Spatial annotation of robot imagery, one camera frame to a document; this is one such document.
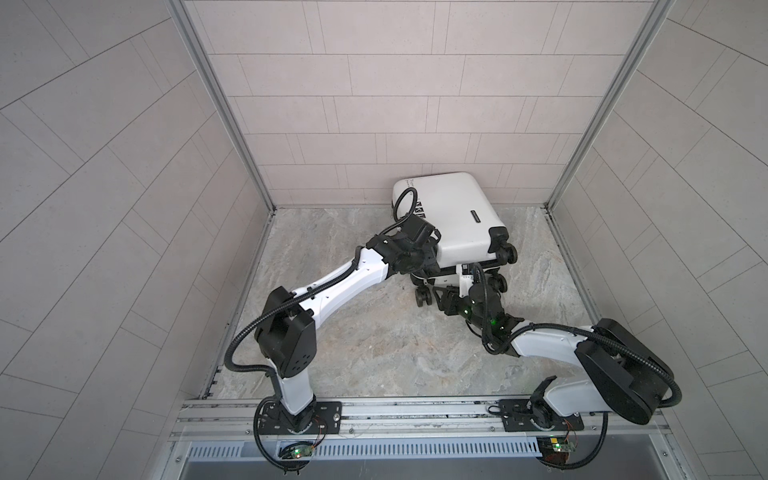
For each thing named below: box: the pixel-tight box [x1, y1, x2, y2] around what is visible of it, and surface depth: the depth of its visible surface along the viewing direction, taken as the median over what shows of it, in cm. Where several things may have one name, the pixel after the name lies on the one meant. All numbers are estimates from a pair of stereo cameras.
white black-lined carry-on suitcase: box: [392, 172, 518, 307], surface depth 88 cm
